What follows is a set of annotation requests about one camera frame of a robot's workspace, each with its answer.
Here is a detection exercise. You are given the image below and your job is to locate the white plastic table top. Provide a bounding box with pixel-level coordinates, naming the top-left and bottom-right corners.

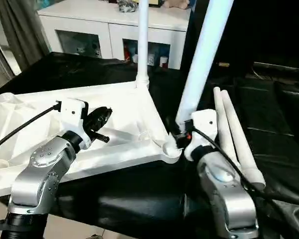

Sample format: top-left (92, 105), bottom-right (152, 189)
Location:
top-left (0, 83), bottom-right (183, 200)

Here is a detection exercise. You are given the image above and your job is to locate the white plastic table leg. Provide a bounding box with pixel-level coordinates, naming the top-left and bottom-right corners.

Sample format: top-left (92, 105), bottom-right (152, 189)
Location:
top-left (212, 86), bottom-right (242, 168)
top-left (220, 89), bottom-right (267, 190)
top-left (175, 0), bottom-right (235, 125)
top-left (134, 0), bottom-right (150, 90)

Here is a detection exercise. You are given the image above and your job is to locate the black work mat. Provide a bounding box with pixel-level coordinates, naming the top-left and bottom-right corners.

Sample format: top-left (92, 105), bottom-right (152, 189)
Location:
top-left (0, 51), bottom-right (299, 239)

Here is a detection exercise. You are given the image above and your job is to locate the white glass-door cabinet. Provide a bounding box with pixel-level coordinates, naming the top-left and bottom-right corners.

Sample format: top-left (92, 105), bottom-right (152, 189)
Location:
top-left (37, 0), bottom-right (192, 70)

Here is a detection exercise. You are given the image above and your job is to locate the grey curtain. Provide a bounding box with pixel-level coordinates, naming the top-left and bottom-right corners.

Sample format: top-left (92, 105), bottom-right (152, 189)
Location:
top-left (0, 0), bottom-right (51, 71)

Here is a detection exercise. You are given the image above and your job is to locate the long grey metal bar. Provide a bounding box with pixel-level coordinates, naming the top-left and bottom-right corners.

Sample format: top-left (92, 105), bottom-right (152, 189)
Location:
top-left (253, 61), bottom-right (299, 73)

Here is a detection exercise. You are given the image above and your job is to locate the large black case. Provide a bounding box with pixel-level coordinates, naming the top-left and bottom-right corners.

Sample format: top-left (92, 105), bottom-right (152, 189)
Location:
top-left (180, 0), bottom-right (299, 72)

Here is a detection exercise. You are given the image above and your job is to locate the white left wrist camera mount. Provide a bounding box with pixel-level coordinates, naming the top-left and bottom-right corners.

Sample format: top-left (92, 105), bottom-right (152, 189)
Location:
top-left (59, 98), bottom-right (93, 150)

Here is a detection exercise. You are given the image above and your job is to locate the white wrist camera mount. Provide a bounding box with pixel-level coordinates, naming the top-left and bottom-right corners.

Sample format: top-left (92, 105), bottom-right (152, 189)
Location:
top-left (185, 109), bottom-right (218, 160)
top-left (59, 98), bottom-right (93, 150)

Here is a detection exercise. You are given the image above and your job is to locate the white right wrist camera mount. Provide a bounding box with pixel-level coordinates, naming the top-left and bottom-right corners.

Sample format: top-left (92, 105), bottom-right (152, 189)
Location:
top-left (185, 109), bottom-right (218, 160)

